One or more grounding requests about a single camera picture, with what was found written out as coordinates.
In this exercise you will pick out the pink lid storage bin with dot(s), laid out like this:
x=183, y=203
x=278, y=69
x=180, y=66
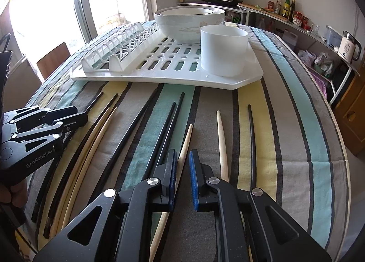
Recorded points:
x=321, y=84

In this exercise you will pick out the green label oil bottle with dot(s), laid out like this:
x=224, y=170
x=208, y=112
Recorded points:
x=286, y=9

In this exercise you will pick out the wooden chopstick left outer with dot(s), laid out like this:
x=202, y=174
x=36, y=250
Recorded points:
x=78, y=166

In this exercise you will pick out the wooden chopstick under gripper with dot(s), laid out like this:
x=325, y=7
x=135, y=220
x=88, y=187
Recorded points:
x=164, y=216

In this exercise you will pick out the wooden chopstick right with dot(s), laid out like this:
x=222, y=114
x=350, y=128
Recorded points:
x=222, y=148

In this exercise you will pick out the striped tablecloth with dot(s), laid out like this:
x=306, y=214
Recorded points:
x=301, y=158

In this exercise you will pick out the translucent storage container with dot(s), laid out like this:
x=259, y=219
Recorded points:
x=332, y=37

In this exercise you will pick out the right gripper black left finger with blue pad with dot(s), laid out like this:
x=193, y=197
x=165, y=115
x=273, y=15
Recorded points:
x=116, y=226

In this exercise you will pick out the white electric kettle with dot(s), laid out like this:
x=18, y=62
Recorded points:
x=350, y=48

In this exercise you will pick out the wooden cutting board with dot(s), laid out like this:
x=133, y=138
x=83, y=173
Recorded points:
x=254, y=9

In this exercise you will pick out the person's left hand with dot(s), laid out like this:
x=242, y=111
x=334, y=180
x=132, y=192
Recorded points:
x=16, y=195

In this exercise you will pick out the metal kitchen shelf rack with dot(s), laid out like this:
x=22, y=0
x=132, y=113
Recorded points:
x=297, y=39

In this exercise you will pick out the long black chopstick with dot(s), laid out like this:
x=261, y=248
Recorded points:
x=112, y=161

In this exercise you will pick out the wooden chair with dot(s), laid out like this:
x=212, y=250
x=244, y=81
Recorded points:
x=51, y=61

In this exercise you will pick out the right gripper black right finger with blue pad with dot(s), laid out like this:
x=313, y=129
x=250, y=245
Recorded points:
x=249, y=227

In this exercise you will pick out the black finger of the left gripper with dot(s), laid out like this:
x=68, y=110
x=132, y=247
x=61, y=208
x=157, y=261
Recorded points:
x=69, y=116
x=35, y=138

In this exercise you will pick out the white plastic dish drainer tray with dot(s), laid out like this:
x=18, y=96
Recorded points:
x=144, y=54

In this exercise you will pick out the wooden chopstick left inner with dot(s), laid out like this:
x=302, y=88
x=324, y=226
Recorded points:
x=85, y=167

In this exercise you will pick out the dark soy sauce bottle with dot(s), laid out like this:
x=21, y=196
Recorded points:
x=291, y=11

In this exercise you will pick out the large white ceramic bowl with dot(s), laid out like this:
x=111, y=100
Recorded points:
x=183, y=23

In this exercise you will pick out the white utensil cup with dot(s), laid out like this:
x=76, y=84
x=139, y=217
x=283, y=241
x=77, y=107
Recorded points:
x=223, y=50

